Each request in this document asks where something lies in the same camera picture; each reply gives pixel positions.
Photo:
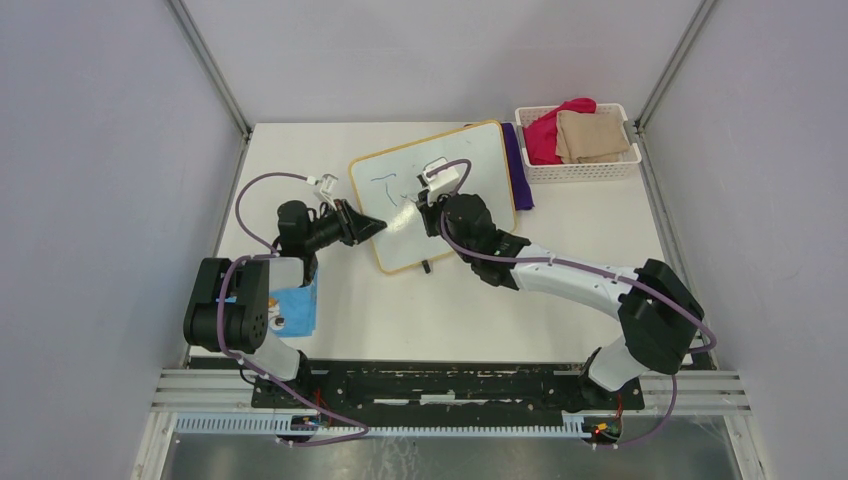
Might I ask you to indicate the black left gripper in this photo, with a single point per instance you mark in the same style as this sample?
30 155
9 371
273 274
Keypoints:
354 226

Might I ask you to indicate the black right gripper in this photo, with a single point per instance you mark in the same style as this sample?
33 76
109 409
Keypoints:
429 210

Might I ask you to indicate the yellow framed whiteboard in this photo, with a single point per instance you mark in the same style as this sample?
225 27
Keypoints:
386 185

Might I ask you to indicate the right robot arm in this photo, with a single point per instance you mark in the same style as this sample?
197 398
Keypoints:
658 315

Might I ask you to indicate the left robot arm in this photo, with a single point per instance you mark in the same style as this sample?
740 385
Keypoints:
235 307

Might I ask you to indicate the purple folded towel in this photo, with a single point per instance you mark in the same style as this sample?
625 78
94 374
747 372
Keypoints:
522 193

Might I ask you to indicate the blue cartoon cloth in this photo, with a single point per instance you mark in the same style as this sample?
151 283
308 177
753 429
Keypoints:
292 302

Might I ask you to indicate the red cloth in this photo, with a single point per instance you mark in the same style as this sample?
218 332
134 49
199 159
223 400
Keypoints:
542 136

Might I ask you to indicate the beige folded cloth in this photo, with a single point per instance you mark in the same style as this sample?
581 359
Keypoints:
589 138

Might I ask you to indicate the white plastic basket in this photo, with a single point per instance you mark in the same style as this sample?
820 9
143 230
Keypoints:
628 162

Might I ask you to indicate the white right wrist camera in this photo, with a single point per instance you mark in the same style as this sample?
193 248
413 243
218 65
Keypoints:
438 178

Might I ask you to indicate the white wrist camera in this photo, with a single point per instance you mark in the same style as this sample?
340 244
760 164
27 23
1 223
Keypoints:
438 178
323 188

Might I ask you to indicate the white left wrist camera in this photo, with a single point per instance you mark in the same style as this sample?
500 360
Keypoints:
323 188

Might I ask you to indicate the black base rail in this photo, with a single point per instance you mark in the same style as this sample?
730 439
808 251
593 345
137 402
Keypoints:
439 394

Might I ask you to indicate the white slotted cable duct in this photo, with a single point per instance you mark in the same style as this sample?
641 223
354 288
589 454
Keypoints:
291 425

